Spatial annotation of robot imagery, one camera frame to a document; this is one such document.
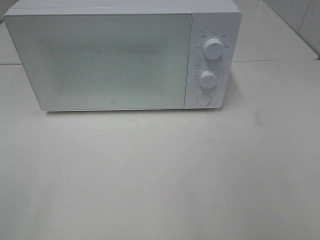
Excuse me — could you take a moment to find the round white door button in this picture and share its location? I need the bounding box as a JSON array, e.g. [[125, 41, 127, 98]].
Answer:
[[196, 93, 212, 106]]

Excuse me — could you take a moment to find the white microwave knob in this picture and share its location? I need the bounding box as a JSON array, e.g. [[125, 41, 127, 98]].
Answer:
[[198, 70, 218, 89], [203, 37, 224, 60]]

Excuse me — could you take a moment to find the white microwave door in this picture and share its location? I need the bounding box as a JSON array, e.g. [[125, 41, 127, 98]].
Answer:
[[5, 14, 192, 111]]

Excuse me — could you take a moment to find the white microwave oven body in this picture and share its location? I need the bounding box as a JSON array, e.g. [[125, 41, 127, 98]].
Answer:
[[3, 0, 242, 110]]

